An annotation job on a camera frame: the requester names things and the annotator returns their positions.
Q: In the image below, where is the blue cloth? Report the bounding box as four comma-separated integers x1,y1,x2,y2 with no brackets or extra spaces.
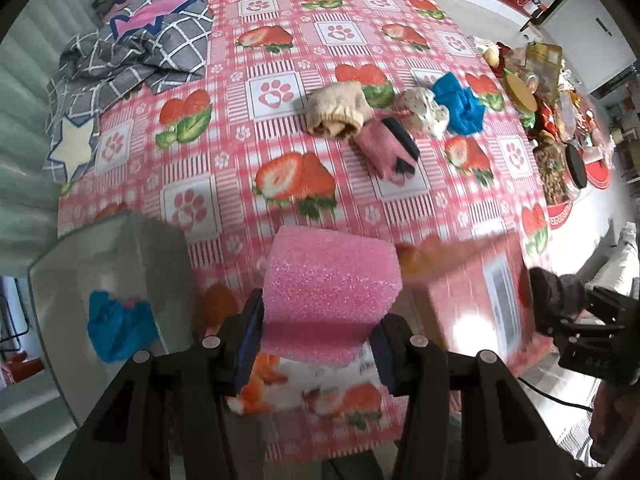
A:
87,290,158,364

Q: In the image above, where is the pink sponge block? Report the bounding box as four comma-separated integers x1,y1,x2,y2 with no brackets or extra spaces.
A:
262,226,402,368

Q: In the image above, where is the blue scrunchie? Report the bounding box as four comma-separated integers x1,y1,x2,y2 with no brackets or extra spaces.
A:
432,73,486,136

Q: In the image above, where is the beige sock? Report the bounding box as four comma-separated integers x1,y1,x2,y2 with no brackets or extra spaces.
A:
305,81,373,140

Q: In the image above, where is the white storage box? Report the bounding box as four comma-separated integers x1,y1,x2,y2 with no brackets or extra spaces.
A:
28,211,198,425

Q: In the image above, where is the red cardboard box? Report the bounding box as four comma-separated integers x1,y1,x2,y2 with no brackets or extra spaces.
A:
392,232,537,372

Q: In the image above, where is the black lid glass jar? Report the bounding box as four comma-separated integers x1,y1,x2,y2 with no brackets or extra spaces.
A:
534,143,587,206

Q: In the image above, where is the yellow lid glass jar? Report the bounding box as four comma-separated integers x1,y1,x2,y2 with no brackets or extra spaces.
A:
501,70,538,114

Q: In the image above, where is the pink black rolled sock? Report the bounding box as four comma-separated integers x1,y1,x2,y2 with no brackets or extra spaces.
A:
354,116,420,186

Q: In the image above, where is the white dotted scrunchie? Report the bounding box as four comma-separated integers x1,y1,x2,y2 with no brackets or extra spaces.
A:
397,87,449,141

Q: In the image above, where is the pink strawberry checked tablecloth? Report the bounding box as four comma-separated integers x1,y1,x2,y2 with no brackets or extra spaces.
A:
55,0,551,463

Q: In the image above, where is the grey checked blanket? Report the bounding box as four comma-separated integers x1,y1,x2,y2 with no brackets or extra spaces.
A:
43,0,214,185

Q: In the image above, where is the grey window curtain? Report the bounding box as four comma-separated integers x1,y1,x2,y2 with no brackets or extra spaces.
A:
1,0,98,278

